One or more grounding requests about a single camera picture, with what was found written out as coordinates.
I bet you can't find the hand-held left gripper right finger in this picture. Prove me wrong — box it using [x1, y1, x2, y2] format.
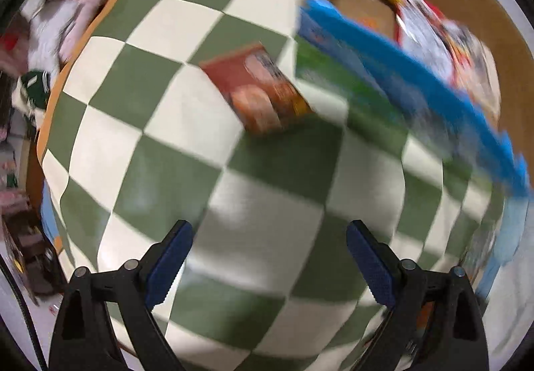
[345, 220, 490, 371]

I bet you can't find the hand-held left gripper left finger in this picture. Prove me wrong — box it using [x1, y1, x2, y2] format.
[48, 220, 195, 371]

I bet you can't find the brown snack packet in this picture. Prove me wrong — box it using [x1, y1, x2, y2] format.
[199, 42, 316, 136]

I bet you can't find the cardboard box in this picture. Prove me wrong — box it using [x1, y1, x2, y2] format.
[294, 0, 534, 198]

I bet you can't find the orange panda snack packet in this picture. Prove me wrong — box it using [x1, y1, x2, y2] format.
[442, 18, 501, 123]

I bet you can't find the red white black snack packet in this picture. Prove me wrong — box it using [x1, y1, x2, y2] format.
[394, 0, 456, 85]

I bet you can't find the green checkered mat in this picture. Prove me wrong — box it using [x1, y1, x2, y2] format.
[37, 0, 507, 371]

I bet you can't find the green and white hat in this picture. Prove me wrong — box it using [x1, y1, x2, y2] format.
[12, 69, 53, 121]

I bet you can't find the pile of clothes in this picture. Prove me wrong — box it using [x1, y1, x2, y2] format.
[0, 0, 126, 77]

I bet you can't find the black cable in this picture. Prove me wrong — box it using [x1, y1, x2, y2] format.
[0, 257, 49, 371]

